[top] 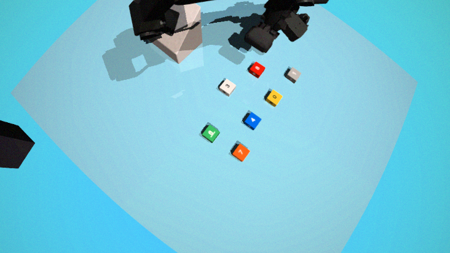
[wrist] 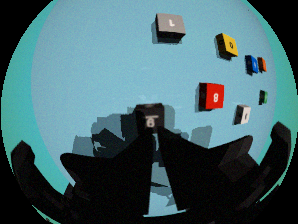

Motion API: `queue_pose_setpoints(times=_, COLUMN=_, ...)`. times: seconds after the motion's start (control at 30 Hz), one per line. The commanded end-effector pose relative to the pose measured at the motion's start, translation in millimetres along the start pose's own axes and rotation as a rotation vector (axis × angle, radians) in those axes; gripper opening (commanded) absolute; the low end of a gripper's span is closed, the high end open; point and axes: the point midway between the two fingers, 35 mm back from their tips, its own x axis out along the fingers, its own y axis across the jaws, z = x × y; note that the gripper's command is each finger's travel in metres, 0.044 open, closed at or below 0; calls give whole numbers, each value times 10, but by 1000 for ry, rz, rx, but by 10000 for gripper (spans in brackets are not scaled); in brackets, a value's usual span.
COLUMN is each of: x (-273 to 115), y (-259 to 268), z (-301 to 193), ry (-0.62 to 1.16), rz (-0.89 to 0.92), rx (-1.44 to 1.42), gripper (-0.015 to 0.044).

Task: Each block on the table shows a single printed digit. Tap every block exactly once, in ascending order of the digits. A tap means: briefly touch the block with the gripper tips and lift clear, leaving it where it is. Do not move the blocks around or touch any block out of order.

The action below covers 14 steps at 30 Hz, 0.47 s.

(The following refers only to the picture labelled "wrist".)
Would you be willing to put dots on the yellow block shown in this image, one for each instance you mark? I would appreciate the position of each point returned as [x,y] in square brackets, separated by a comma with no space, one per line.
[226,45]

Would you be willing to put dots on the orange block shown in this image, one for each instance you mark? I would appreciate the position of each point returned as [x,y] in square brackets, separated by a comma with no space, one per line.
[261,64]

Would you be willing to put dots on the red block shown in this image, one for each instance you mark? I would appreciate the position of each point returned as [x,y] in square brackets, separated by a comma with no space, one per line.
[211,95]

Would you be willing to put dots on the blue block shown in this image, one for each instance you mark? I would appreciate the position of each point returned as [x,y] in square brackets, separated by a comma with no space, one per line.
[251,64]

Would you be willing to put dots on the green block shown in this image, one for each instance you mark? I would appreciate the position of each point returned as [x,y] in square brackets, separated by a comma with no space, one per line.
[263,96]

